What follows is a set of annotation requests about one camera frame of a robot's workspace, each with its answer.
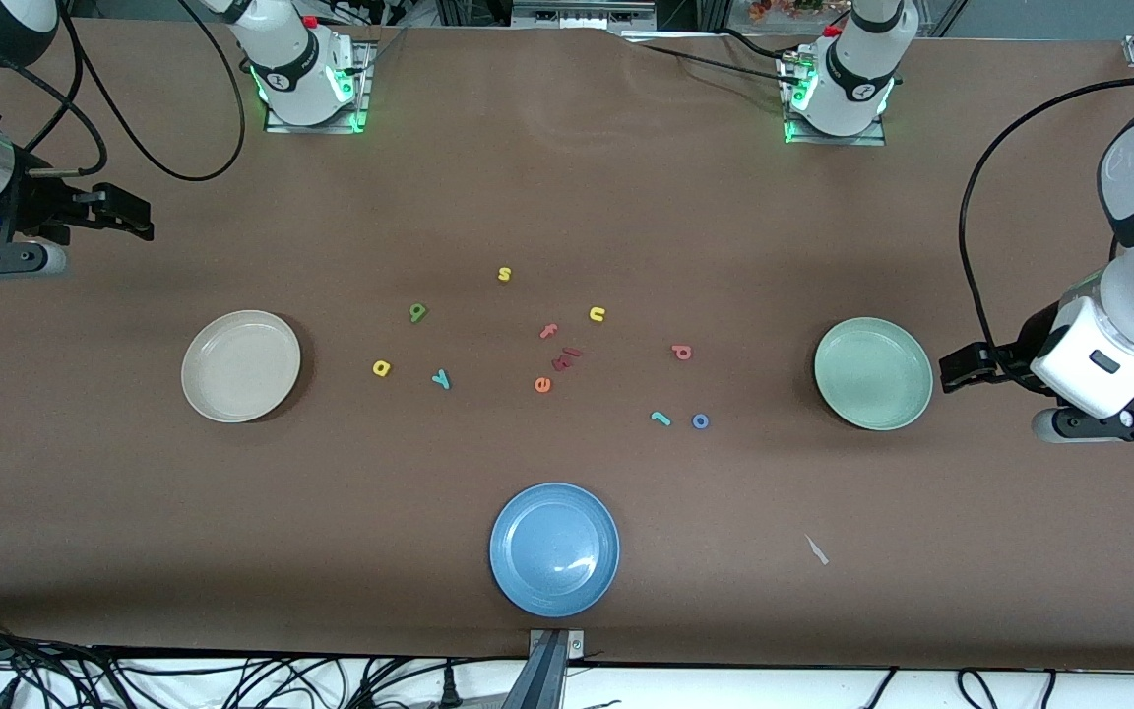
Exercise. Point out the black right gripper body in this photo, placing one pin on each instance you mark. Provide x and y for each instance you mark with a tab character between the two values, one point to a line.
35	210

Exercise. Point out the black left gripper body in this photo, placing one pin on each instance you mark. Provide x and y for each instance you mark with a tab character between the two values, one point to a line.
1018	353

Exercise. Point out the yellow letter a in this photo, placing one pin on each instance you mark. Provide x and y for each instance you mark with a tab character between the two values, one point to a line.
385	372

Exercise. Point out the teal letter y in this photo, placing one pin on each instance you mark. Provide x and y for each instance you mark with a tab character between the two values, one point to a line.
442	379

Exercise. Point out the green round plate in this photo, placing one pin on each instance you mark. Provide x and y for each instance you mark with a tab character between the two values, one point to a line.
872	374

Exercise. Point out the beige round plate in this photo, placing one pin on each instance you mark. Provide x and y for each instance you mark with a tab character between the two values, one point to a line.
240	366

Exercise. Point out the white paper scrap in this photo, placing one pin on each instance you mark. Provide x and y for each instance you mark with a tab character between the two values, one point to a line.
816	549

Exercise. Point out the orange flowers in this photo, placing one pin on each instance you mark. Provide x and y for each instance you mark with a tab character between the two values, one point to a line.
784	8

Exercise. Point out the brown table cover sheet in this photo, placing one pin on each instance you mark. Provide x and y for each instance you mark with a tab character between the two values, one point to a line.
567	197

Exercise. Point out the blue round plate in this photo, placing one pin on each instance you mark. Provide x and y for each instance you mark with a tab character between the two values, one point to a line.
554	549

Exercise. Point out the black power plug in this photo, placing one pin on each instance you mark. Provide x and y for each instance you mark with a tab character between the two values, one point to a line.
450	692

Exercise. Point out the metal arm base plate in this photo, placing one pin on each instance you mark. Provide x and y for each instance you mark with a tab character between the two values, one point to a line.
833	140
316	126

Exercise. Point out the aluminium frame bar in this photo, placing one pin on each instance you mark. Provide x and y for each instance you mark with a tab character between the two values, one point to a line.
577	15

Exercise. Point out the grey metal camera post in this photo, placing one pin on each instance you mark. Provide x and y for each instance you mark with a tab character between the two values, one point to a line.
549	675

